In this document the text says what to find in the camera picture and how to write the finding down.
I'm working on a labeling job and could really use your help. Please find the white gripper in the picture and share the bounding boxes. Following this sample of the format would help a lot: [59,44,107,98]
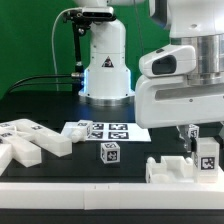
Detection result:
[135,45,224,152]

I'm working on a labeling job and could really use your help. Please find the white chair seat part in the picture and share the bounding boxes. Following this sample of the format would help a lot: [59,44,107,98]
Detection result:
[145,156,193,184]

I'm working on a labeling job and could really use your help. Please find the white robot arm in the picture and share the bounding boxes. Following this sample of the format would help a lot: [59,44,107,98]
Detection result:
[75,0,224,128]

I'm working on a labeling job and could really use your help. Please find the white chair part far left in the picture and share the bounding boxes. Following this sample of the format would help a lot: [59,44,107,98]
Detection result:
[0,123,42,176]

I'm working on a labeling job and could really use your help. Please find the white marker cube right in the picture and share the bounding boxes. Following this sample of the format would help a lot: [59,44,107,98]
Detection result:
[188,124,199,138]

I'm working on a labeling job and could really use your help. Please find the white marker cube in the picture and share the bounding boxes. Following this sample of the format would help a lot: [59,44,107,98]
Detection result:
[188,124,199,138]
[100,142,120,164]

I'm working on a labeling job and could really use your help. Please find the white marker cube front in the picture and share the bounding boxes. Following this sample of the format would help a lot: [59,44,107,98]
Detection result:
[100,142,120,164]

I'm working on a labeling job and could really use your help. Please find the white paper marker sheet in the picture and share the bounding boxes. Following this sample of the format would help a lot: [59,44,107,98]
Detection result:
[62,121,151,142]

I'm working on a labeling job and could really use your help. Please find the white front fence bar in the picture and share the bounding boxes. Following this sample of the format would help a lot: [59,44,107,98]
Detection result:
[0,183,224,210]

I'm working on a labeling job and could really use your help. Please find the black camera on stand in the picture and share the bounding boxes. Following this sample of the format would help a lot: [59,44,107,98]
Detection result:
[63,7,116,78]

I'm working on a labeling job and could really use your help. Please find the white camera cable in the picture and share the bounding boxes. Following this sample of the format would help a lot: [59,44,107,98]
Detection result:
[50,8,74,92]

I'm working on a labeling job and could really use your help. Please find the black cables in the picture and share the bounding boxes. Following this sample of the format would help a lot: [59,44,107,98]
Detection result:
[7,73,84,94]

